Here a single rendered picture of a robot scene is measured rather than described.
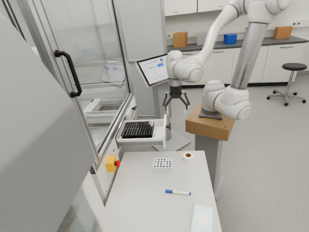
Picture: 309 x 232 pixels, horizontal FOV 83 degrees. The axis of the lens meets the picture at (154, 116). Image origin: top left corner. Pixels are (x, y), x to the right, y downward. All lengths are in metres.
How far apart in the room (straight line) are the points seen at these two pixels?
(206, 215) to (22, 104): 0.85
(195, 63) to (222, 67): 3.21
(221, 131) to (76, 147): 1.15
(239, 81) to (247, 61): 0.12
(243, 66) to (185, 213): 0.88
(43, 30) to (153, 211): 0.91
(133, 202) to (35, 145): 0.84
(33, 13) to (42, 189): 0.57
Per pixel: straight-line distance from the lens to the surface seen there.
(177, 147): 2.45
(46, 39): 0.75
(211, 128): 1.37
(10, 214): 0.26
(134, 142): 1.24
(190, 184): 1.10
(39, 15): 0.76
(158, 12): 2.73
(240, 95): 1.23
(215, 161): 1.68
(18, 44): 0.33
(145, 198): 1.06
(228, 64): 4.16
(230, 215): 1.93
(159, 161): 1.18
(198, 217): 0.94
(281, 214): 2.08
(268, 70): 4.41
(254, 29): 1.21
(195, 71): 0.92
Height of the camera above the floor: 1.62
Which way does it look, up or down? 30 degrees down
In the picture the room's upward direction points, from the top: 7 degrees counter-clockwise
